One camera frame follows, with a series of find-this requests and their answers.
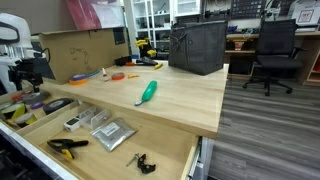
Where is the white printed box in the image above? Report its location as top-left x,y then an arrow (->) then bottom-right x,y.
288,0 -> 320,26

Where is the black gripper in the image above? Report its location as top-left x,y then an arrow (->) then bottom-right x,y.
9,59 -> 44,94

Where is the white front wooden drawer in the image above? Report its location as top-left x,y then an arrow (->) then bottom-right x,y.
9,99 -> 203,180

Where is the red white container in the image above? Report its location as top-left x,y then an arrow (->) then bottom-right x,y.
232,39 -> 247,52

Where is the large yellow black hazard tape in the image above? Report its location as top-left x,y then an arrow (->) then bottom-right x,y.
0,102 -> 27,121

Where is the clear plastic box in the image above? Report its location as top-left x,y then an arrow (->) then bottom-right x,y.
81,108 -> 112,132

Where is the purple tape roll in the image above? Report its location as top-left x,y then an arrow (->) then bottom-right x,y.
29,101 -> 45,111

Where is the black block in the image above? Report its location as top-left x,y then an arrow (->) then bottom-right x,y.
114,55 -> 133,67

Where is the grey duct tape roll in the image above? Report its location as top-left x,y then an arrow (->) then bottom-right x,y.
20,91 -> 48,105

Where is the white shelving unit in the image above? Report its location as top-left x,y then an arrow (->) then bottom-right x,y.
123,0 -> 175,60

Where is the metal drawer slide rail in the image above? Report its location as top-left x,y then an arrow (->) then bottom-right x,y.
188,136 -> 203,180

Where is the black office chair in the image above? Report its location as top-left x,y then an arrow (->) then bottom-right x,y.
242,18 -> 305,98

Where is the yellow black spring clamp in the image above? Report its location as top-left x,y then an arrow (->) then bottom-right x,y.
46,138 -> 90,161

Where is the red poster board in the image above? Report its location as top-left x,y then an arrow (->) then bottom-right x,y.
64,0 -> 126,32

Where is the black masking tape roll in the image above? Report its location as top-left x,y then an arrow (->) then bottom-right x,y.
42,97 -> 75,116

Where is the black metal clamp with bolt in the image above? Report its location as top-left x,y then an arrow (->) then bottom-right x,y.
125,152 -> 157,175

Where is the black yellow hand tool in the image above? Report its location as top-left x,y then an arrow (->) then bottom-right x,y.
132,56 -> 164,71

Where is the green handled tool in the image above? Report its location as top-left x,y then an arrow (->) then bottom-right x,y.
134,80 -> 158,108

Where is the wooden workbench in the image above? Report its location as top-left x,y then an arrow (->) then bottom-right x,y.
224,30 -> 320,88

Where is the white handheld meter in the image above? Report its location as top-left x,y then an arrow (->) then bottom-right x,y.
63,105 -> 98,133

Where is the black pegboard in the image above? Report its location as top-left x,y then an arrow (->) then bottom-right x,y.
229,0 -> 268,20

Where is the black fabric bag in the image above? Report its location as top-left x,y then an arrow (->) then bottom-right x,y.
167,20 -> 229,77

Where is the white wall cabinet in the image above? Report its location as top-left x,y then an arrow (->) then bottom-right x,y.
173,0 -> 203,18

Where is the silver foil bag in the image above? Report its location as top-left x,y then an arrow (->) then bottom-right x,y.
90,117 -> 138,153

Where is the cardboard box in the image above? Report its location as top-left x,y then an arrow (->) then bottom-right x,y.
31,26 -> 131,85

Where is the blue tape roll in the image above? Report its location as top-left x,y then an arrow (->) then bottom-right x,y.
71,73 -> 88,82

